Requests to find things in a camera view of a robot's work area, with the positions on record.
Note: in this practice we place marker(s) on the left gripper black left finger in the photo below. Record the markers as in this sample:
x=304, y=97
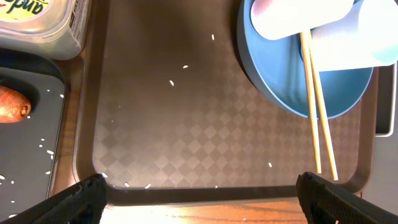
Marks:
x=82, y=202

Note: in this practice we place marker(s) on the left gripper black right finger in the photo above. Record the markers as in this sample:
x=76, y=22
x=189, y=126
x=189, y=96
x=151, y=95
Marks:
x=324, y=202

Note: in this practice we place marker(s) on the orange carrot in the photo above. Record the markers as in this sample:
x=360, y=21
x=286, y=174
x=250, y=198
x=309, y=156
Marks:
x=14, y=106

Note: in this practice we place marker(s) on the pink plastic cup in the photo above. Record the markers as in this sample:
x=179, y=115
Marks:
x=276, y=19

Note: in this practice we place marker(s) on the grey plastic dishwasher rack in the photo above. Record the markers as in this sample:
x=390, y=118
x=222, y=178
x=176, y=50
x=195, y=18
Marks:
x=381, y=189

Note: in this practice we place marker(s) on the black waste tray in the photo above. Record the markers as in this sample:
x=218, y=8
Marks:
x=28, y=147

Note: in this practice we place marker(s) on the clear plastic waste bin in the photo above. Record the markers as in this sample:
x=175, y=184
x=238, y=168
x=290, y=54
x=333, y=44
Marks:
x=54, y=29

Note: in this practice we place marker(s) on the wooden chopstick right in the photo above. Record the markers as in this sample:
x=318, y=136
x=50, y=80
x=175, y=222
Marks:
x=322, y=108

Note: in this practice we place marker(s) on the wooden chopstick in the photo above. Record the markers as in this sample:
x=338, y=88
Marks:
x=312, y=106
x=322, y=108

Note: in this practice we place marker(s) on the brown plastic serving tray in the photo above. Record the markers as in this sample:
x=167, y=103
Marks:
x=168, y=115

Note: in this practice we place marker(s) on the dark blue plate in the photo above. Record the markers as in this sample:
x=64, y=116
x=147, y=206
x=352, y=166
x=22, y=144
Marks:
x=276, y=69

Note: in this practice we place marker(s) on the wooden chopstick left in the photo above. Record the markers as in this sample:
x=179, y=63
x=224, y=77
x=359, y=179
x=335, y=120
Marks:
x=312, y=106

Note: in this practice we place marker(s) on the light blue plastic cup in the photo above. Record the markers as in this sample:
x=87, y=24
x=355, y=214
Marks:
x=365, y=37

